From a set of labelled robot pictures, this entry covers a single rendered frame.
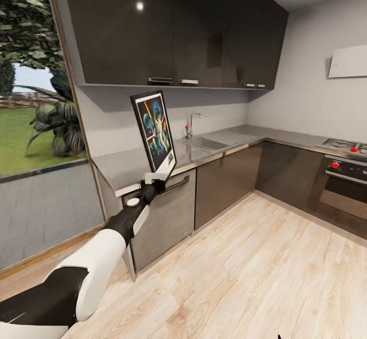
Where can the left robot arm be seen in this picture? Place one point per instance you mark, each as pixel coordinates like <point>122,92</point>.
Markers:
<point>73,290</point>

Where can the range hood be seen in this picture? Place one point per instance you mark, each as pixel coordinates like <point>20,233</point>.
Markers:
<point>350,61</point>

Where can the poster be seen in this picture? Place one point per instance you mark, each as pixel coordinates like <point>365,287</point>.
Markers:
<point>152,118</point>

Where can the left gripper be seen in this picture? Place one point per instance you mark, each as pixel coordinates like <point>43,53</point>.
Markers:
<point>157,187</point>

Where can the fixed window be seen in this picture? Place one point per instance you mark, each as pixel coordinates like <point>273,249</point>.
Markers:
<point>49,200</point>

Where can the cabinet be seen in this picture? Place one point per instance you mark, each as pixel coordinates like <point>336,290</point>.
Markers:
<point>255,34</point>
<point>146,43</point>

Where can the oven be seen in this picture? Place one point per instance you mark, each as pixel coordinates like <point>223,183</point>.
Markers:
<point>341,189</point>

